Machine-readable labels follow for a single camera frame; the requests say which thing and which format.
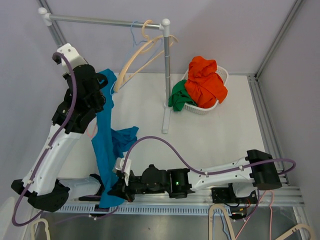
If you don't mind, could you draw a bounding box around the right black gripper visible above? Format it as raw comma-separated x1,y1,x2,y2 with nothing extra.
108,170,167,203

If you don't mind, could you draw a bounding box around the pink plastic hanger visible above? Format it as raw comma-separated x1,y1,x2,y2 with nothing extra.
86,117,98,139

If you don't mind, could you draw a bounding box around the light blue plastic hanger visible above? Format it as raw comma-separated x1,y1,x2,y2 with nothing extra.
109,19,164,96

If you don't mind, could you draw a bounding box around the blue t shirt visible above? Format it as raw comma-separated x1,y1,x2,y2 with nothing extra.
91,68,139,208

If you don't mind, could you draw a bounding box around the beige plastic hanger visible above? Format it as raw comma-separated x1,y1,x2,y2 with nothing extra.
113,19,180,92

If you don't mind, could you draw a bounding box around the green t shirt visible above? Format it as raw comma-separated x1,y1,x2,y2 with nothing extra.
168,79,197,112

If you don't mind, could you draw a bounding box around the orange t shirt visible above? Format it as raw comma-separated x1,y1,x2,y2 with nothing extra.
184,56,228,109

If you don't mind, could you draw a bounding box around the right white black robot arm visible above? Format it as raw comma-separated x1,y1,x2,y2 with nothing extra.
107,149,282,203

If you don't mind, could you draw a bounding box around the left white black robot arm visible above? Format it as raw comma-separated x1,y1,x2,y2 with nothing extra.
11,64,108,213

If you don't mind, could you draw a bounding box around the beige hanger bottom centre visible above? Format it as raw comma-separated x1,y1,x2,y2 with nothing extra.
208,204,236,240

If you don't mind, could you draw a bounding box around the pink hanger bottom right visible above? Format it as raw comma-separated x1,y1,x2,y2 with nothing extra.
235,190,275,240

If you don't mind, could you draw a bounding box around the beige hanger bottom right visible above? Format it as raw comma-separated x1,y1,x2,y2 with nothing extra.
276,223,316,240

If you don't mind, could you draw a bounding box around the white plastic laundry basket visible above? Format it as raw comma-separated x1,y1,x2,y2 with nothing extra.
183,65,229,115

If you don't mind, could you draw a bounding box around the metal clothes rack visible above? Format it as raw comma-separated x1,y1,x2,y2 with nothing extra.
38,7,178,134

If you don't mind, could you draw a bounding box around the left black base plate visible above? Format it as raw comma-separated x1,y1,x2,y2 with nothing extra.
78,194,124,202

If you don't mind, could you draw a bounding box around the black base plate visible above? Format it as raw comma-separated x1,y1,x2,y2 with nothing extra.
78,194,124,202
211,184,258,207

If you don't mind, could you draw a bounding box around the white slotted cable duct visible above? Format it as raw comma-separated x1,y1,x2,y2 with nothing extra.
57,203,210,216

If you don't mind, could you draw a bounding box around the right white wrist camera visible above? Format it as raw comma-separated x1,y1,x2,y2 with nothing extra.
113,157,132,186

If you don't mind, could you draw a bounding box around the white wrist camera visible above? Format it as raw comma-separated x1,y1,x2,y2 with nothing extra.
56,43,88,69
113,157,132,186

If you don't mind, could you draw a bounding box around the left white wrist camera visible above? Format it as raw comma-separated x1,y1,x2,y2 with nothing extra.
56,43,88,69

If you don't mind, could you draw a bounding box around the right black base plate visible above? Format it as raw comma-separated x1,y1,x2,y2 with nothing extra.
211,184,258,207

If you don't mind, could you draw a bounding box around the aluminium rail frame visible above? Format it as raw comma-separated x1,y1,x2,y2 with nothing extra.
31,178,305,207

